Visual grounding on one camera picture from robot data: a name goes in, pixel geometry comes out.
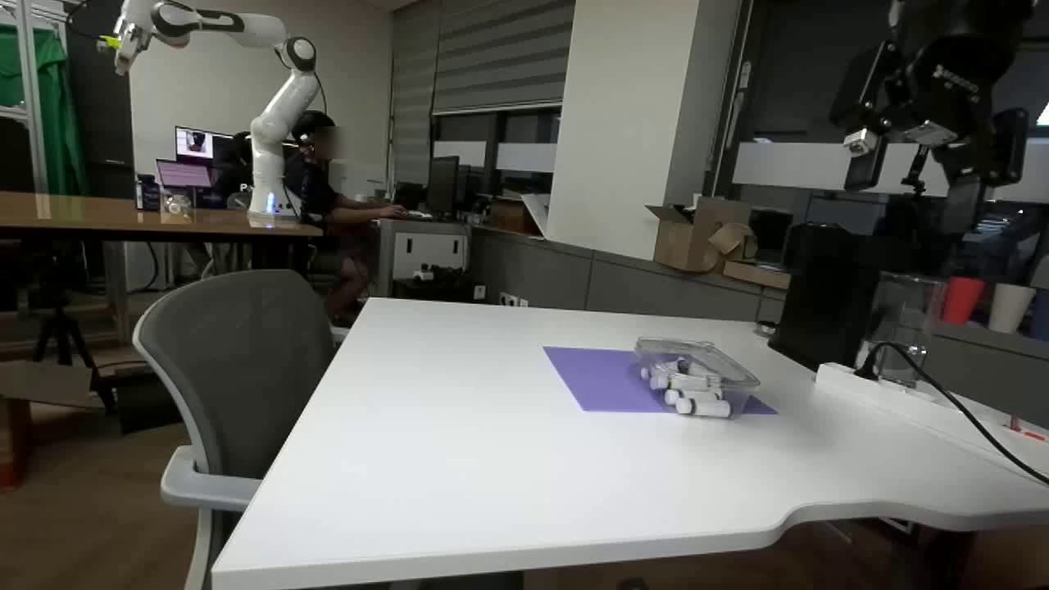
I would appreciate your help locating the black camera tripod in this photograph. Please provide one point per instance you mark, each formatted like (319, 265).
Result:
(63, 330)

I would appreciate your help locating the gray desk partition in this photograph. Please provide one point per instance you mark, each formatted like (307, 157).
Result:
(612, 283)

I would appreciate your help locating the pile of white small objects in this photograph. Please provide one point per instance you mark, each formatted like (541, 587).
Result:
(699, 382)

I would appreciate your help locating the gray drawer cabinet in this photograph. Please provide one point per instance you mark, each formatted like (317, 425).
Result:
(424, 252)

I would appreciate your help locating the clear bottle with black lid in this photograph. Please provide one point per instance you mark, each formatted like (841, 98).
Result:
(907, 322)

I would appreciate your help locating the open cardboard box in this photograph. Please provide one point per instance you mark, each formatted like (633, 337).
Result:
(699, 237)

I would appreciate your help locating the small lit monitor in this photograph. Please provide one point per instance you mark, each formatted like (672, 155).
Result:
(196, 141)

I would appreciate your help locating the white clothes rack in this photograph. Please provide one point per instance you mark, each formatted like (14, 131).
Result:
(31, 98)

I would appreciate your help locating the gray office chair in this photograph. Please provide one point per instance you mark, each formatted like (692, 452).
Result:
(233, 361)

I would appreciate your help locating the white cup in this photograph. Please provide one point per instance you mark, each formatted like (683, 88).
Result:
(1010, 308)

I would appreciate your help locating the laptop with purple screen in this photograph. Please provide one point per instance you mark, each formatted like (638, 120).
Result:
(184, 176)

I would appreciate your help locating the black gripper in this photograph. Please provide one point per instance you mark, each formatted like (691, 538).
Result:
(941, 102)

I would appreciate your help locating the black flat panel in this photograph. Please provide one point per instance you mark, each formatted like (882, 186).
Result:
(822, 297)

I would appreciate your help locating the red cup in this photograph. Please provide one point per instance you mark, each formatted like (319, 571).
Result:
(963, 300)

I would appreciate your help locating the long wooden table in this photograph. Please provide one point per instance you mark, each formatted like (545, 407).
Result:
(141, 216)

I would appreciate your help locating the seated person in dark clothes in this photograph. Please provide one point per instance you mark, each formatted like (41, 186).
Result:
(321, 182)

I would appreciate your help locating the clear plastic container lid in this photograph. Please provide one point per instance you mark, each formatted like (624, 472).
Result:
(697, 355)

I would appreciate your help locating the purple mat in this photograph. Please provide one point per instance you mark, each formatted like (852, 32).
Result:
(595, 382)

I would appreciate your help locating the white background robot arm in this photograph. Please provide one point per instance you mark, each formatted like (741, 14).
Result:
(281, 109)

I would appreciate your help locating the gray window blinds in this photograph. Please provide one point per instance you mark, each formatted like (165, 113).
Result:
(493, 54)

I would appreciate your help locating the white marker pen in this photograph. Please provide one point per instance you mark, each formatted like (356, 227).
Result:
(697, 385)
(703, 407)
(659, 374)

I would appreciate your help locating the green cloth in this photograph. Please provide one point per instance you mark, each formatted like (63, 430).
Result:
(43, 109)

